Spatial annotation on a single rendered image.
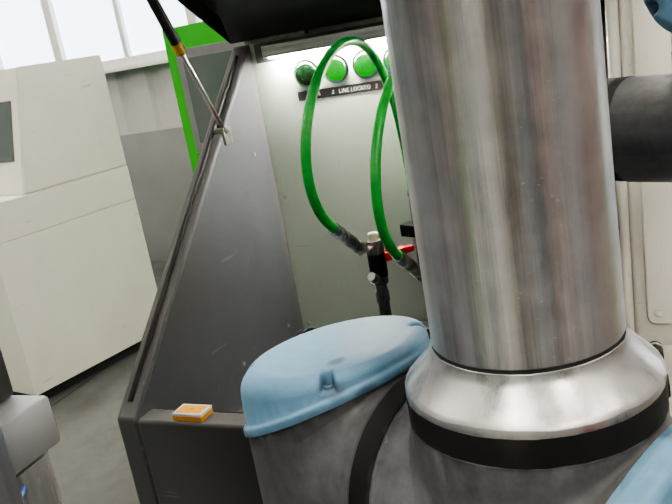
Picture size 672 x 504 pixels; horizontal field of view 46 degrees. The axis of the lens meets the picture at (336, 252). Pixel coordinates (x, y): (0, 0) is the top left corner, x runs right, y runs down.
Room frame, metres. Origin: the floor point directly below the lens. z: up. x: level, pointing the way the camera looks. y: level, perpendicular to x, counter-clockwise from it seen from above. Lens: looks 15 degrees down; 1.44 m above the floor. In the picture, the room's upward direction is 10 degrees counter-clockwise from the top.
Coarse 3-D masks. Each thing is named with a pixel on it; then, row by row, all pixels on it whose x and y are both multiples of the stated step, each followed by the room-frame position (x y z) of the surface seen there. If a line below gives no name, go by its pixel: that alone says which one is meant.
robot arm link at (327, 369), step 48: (336, 336) 0.45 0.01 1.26; (384, 336) 0.42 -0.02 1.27; (288, 384) 0.39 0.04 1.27; (336, 384) 0.38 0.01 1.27; (384, 384) 0.38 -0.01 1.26; (288, 432) 0.39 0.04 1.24; (336, 432) 0.37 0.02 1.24; (384, 432) 0.36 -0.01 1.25; (288, 480) 0.39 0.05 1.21; (336, 480) 0.36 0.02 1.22
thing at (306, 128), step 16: (336, 48) 1.14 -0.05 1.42; (368, 48) 1.24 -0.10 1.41; (320, 64) 1.10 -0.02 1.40; (320, 80) 1.07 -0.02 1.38; (384, 80) 1.30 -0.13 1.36; (304, 112) 1.04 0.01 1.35; (304, 128) 1.02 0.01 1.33; (304, 144) 1.02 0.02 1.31; (400, 144) 1.34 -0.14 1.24; (304, 160) 1.01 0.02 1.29; (304, 176) 1.01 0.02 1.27; (320, 208) 1.02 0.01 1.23; (336, 224) 1.05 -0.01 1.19
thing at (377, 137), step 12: (384, 84) 1.09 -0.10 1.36; (384, 96) 1.06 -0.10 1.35; (384, 108) 1.05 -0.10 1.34; (384, 120) 1.04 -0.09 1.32; (372, 144) 1.02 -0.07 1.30; (372, 156) 1.01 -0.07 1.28; (372, 168) 1.00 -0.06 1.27; (372, 180) 1.00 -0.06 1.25; (372, 192) 0.99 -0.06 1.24; (372, 204) 0.99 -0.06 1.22; (384, 216) 0.99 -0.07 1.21; (384, 228) 0.99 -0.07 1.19; (384, 240) 1.00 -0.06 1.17; (396, 252) 1.02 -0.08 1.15; (408, 264) 1.05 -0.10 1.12; (420, 276) 1.09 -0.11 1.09
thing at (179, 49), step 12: (156, 0) 1.33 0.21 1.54; (156, 12) 1.33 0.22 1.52; (168, 24) 1.34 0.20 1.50; (168, 36) 1.35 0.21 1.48; (180, 48) 1.36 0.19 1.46; (192, 72) 1.38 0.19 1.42; (204, 96) 1.40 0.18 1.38; (216, 120) 1.42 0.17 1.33; (216, 132) 1.42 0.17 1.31; (228, 132) 1.43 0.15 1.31; (228, 144) 1.42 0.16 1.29
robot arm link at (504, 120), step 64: (384, 0) 0.32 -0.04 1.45; (448, 0) 0.30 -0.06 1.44; (512, 0) 0.29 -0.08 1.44; (576, 0) 0.30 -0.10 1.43; (448, 64) 0.30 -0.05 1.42; (512, 64) 0.29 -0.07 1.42; (576, 64) 0.30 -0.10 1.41; (448, 128) 0.30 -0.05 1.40; (512, 128) 0.29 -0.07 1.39; (576, 128) 0.29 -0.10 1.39; (448, 192) 0.30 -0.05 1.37; (512, 192) 0.29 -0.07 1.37; (576, 192) 0.29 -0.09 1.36; (448, 256) 0.31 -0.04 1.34; (512, 256) 0.29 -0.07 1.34; (576, 256) 0.29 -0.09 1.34; (448, 320) 0.31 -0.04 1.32; (512, 320) 0.29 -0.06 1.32; (576, 320) 0.29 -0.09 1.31; (448, 384) 0.31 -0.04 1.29; (512, 384) 0.29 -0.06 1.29; (576, 384) 0.29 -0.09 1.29; (640, 384) 0.29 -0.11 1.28; (384, 448) 0.35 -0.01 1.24; (448, 448) 0.30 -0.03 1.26; (512, 448) 0.28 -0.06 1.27; (576, 448) 0.27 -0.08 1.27; (640, 448) 0.28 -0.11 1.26
